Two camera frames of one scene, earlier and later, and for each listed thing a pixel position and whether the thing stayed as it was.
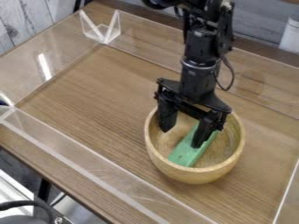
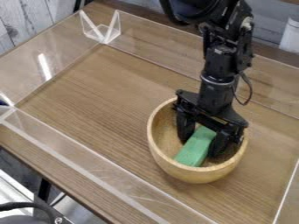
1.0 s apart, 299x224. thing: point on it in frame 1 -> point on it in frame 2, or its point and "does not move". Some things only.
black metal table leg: [45, 189] does not move
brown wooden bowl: [221, 157] does not move
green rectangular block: [185, 154] does not move
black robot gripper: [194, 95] -> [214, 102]
